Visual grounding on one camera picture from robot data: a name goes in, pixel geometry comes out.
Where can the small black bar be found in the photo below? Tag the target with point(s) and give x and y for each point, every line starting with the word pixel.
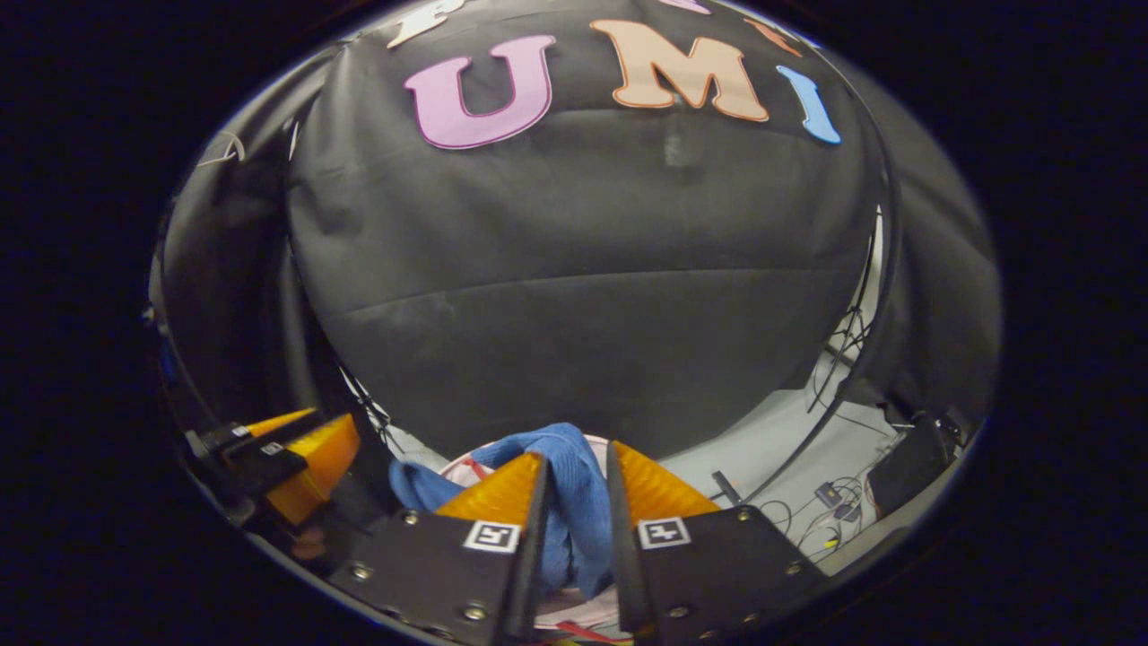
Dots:
pixel 726 487

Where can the small grey adapter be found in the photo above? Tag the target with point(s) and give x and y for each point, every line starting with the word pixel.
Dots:
pixel 828 493
pixel 845 512

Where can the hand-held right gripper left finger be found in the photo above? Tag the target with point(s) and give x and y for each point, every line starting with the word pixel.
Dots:
pixel 529 556

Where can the blue shirt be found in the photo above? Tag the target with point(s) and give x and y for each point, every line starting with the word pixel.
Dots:
pixel 574 502

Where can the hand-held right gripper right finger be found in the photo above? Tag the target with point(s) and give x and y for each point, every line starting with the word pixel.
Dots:
pixel 621 547

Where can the black equipment box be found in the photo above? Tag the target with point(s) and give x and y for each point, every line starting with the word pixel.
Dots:
pixel 910 467

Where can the black backdrop cloth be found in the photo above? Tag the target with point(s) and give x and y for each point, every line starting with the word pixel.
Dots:
pixel 583 269

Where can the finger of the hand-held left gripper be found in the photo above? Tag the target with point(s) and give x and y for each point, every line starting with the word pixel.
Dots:
pixel 318 467
pixel 278 423

